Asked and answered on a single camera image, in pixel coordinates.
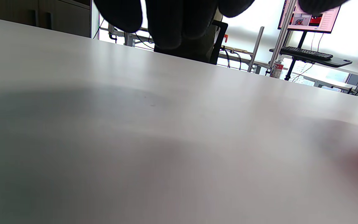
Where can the person's left hand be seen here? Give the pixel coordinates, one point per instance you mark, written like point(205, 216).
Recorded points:
point(172, 21)

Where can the dark brown cabinet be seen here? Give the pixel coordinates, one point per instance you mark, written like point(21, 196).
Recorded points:
point(26, 15)

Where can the red clamp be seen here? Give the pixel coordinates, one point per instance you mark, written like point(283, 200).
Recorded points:
point(225, 38)

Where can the computer monitor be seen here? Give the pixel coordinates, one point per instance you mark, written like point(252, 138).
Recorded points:
point(315, 21)

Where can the black keyboard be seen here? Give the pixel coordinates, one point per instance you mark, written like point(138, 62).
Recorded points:
point(306, 53)

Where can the black office chair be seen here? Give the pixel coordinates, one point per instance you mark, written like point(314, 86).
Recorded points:
point(221, 34)

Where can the clear bottle red label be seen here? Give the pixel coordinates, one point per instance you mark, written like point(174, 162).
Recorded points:
point(277, 70)

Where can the tall aluminium post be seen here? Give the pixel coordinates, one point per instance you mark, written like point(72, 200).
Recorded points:
point(283, 31)

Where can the black monitor stand tray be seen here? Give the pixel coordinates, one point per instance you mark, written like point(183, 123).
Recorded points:
point(340, 62)

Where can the short aluminium post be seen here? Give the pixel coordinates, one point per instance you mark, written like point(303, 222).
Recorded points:
point(256, 46)

